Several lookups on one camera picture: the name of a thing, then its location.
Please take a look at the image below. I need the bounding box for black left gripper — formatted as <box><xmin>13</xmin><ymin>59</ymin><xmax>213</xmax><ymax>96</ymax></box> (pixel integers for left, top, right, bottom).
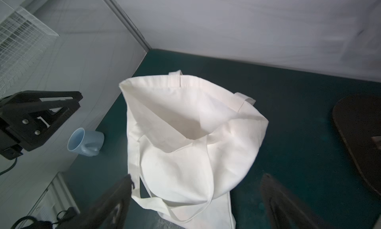
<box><xmin>1</xmin><ymin>91</ymin><xmax>83</xmax><ymax>160</ymax></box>

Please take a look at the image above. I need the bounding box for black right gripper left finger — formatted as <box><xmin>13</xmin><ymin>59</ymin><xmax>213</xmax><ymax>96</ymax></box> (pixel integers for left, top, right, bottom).
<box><xmin>58</xmin><ymin>175</ymin><xmax>135</xmax><ymax>229</ymax></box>

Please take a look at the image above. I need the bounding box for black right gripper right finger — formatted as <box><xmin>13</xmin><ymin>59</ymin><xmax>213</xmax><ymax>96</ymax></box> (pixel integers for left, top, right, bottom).
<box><xmin>260</xmin><ymin>173</ymin><xmax>332</xmax><ymax>229</ymax></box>

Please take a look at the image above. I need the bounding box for white printed tote bag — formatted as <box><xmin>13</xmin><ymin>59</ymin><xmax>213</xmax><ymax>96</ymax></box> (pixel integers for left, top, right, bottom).
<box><xmin>119</xmin><ymin>71</ymin><xmax>268</xmax><ymax>229</ymax></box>

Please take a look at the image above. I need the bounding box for light blue plastic cup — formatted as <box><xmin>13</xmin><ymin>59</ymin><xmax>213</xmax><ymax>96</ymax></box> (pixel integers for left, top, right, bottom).
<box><xmin>67</xmin><ymin>128</ymin><xmax>105</xmax><ymax>157</ymax></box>

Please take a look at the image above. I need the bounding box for dark metal jewelry stand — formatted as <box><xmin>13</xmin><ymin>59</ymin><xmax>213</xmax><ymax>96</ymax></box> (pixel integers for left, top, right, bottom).
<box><xmin>332</xmin><ymin>95</ymin><xmax>381</xmax><ymax>195</ymax></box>

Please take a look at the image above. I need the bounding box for white vented cable duct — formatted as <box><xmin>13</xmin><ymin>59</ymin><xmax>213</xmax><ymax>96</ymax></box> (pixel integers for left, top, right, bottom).
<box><xmin>28</xmin><ymin>172</ymin><xmax>80</xmax><ymax>223</ymax></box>

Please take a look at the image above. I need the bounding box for white wire basket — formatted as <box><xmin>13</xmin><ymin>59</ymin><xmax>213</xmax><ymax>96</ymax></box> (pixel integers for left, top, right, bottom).
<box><xmin>1</xmin><ymin>0</ymin><xmax>59</xmax><ymax>97</ymax></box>

